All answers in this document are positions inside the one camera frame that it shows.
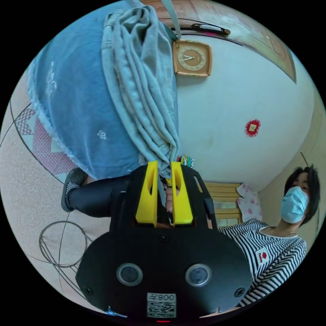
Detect white cloth with pink flowers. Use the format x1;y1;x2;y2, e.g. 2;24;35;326
236;182;263;222

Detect person's body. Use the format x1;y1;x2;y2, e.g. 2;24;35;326
61;165;322;309

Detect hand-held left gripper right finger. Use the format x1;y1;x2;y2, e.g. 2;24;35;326
171;161;193;228

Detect square brown wall clock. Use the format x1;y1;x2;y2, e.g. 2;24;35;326
172;39;213;77

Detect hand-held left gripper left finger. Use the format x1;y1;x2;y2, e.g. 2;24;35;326
135;161;159;228

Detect light blue jeans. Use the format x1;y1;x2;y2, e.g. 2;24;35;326
26;0;180;182

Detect bed with printed sheet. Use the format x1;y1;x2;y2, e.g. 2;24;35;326
0;69;114;307

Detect red round wall ornament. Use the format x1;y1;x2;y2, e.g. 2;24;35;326
244;119;262;138

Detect light wooden slatted furniture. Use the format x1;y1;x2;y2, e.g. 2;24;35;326
203;182;243;228

